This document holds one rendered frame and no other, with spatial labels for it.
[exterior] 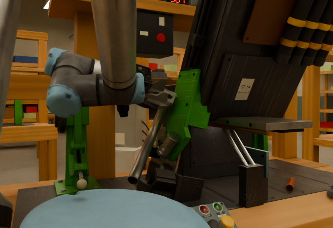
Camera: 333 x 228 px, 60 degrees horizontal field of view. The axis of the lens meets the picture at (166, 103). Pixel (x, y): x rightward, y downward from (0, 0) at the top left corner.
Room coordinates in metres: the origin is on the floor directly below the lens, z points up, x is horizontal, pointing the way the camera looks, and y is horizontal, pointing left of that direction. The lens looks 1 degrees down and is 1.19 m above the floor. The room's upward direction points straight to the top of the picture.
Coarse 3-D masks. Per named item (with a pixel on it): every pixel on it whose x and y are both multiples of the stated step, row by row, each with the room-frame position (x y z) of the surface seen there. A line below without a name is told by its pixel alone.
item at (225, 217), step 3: (222, 216) 0.60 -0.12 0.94; (225, 216) 0.60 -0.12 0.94; (228, 216) 0.60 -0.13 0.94; (222, 219) 0.60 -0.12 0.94; (225, 219) 0.60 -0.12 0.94; (228, 219) 0.60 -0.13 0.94; (231, 219) 0.60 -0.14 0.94; (222, 222) 0.59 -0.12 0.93; (225, 222) 0.59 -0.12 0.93; (228, 222) 0.59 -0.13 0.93; (231, 222) 0.59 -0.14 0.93; (222, 225) 0.59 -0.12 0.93; (225, 225) 0.59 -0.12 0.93; (228, 225) 0.59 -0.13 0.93; (231, 225) 0.59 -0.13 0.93
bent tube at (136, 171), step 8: (168, 96) 0.88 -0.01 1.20; (160, 112) 0.89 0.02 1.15; (160, 120) 0.90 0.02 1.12; (152, 128) 0.90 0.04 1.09; (152, 136) 0.89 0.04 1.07; (144, 144) 0.86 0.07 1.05; (152, 144) 0.88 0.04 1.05; (144, 152) 0.83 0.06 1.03; (136, 160) 0.81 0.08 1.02; (144, 160) 0.81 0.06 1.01; (136, 168) 0.77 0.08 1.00; (128, 176) 0.75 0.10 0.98; (136, 176) 0.75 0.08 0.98
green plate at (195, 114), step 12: (180, 72) 0.90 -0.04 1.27; (192, 72) 0.83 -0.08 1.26; (180, 84) 0.88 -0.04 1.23; (192, 84) 0.81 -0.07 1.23; (180, 96) 0.86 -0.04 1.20; (192, 96) 0.80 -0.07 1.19; (180, 108) 0.84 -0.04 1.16; (192, 108) 0.82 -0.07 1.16; (204, 108) 0.84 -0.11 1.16; (168, 120) 0.89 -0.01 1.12; (180, 120) 0.82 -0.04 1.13; (192, 120) 0.82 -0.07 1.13; (204, 120) 0.83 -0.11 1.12
